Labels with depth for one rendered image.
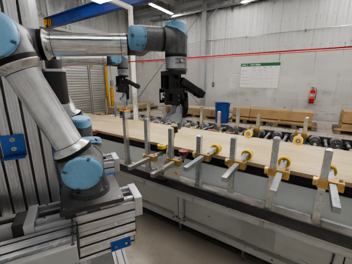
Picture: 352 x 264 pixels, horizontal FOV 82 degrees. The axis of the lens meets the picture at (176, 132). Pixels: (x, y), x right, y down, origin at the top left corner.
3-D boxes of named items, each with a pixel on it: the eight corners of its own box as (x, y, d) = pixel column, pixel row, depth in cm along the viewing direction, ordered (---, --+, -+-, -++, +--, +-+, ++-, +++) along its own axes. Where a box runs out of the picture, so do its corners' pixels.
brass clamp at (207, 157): (208, 162, 144) (208, 155, 142) (191, 158, 151) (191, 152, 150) (211, 159, 149) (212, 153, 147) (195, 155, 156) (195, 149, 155)
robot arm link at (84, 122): (73, 142, 117) (70, 119, 114) (70, 136, 128) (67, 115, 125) (95, 139, 124) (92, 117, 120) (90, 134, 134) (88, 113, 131)
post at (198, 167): (198, 196, 156) (200, 135, 144) (194, 194, 158) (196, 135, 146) (200, 194, 159) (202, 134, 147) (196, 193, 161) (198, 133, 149)
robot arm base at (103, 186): (70, 205, 75) (67, 180, 72) (70, 186, 88) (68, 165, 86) (112, 195, 81) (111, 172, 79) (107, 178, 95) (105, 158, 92)
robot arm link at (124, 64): (113, 52, 141) (125, 53, 146) (114, 68, 144) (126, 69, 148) (117, 51, 135) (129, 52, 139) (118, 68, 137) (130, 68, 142)
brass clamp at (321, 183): (343, 194, 104) (345, 185, 103) (311, 186, 111) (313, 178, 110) (342, 188, 109) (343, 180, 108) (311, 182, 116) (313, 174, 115)
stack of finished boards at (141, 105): (154, 106, 1071) (154, 102, 1067) (119, 112, 873) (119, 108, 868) (143, 105, 1110) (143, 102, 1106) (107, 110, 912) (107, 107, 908)
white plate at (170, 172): (179, 181, 162) (179, 169, 160) (154, 173, 176) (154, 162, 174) (179, 181, 163) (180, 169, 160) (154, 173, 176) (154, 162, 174)
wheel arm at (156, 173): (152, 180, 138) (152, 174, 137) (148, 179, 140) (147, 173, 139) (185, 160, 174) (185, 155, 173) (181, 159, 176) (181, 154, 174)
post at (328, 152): (317, 230, 115) (333, 150, 103) (310, 227, 117) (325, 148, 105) (317, 226, 118) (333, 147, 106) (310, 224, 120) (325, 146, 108)
